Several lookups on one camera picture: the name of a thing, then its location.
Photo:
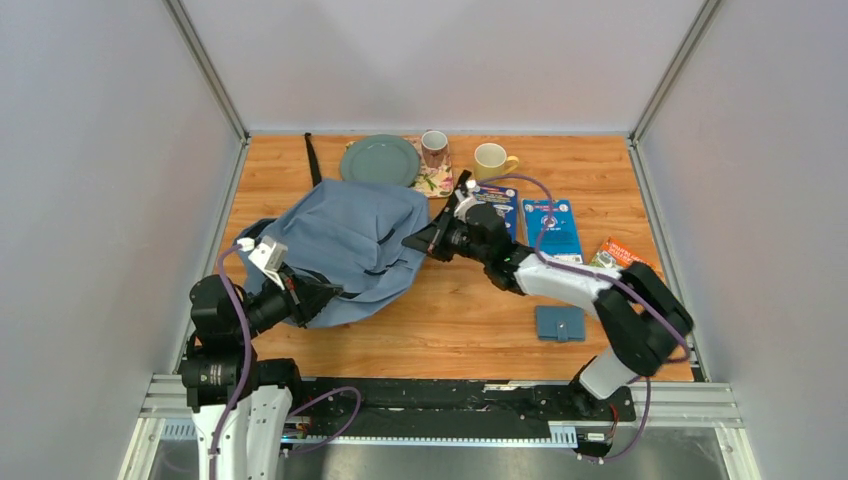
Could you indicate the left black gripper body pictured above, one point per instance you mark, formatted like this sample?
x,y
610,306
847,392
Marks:
x,y
272,303

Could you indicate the floral serving tray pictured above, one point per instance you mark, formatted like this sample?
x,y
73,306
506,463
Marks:
x,y
433,183

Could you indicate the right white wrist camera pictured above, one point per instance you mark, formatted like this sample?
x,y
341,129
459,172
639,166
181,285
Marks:
x,y
465,194

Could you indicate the yellow ceramic mug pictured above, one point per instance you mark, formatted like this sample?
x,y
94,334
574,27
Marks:
x,y
492,160

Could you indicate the blue-grey fabric backpack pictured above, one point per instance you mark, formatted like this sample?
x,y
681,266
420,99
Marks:
x,y
350,234

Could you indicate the pink patterned mug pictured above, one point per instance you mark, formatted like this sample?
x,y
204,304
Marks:
x,y
434,149

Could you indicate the light blue paperback book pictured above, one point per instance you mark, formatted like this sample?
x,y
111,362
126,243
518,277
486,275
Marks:
x,y
557,221

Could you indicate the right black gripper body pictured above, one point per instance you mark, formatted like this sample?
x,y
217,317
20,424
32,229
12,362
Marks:
x,y
458,242

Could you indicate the green ceramic plate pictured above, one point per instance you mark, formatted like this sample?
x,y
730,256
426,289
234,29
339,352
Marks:
x,y
381,159

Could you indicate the aluminium front frame rail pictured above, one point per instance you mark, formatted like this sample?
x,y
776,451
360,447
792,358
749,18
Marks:
x,y
682,431

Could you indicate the orange treehouse paperback book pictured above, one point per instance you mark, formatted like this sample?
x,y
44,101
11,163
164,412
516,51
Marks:
x,y
613,254

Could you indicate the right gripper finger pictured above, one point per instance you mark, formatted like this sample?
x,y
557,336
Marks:
x,y
425,241
452,212

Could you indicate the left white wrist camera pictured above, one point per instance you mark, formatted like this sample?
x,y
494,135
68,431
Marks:
x,y
265,253

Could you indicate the small teal wallet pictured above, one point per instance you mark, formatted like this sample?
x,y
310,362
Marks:
x,y
561,324

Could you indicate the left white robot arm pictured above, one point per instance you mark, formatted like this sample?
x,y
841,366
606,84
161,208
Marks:
x,y
240,405

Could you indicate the dark blue paperback book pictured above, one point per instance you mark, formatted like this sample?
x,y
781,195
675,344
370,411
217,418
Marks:
x,y
505,202

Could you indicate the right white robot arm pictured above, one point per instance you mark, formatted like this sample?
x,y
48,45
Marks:
x,y
644,322

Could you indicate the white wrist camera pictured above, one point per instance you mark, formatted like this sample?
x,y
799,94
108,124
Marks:
x,y
265,253
465,194

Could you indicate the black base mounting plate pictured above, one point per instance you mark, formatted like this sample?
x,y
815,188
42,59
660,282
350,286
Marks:
x,y
442,409

